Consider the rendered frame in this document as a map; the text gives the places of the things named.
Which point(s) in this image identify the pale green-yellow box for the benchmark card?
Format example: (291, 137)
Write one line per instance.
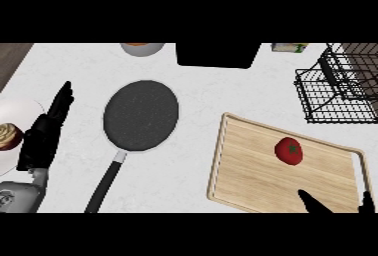
(289, 47)

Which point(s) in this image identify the wooden tray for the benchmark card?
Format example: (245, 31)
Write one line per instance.
(275, 173)

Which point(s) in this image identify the black appliance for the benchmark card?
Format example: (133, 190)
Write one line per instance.
(216, 55)

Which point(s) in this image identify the brown frosted cupcake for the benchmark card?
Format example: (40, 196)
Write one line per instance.
(7, 136)

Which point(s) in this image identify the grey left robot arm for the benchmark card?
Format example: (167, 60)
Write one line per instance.
(19, 195)

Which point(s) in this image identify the red tomato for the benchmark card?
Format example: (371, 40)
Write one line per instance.
(288, 151)

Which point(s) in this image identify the grey bowl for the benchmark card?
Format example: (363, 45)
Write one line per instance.
(142, 49)

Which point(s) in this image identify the white plate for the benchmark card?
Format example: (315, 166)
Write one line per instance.
(12, 123)

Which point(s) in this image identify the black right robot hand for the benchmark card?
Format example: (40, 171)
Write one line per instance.
(315, 206)

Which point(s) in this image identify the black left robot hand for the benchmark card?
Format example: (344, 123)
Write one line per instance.
(43, 136)

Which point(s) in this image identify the black frying pan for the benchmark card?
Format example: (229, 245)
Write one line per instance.
(139, 116)

